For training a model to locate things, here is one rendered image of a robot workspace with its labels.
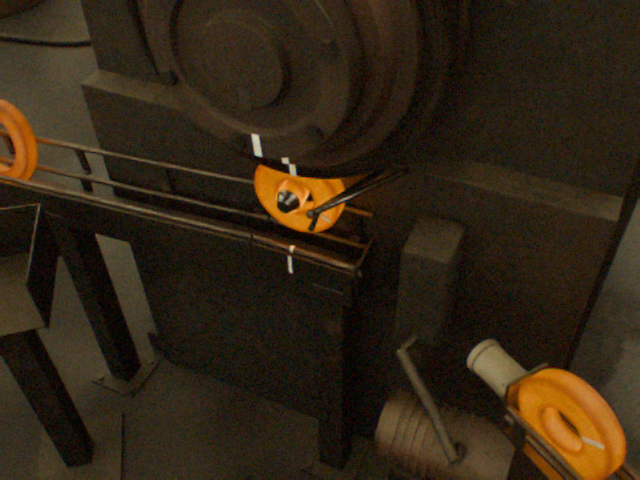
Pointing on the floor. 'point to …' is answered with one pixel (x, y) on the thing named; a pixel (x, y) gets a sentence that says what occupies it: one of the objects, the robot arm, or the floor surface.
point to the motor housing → (404, 433)
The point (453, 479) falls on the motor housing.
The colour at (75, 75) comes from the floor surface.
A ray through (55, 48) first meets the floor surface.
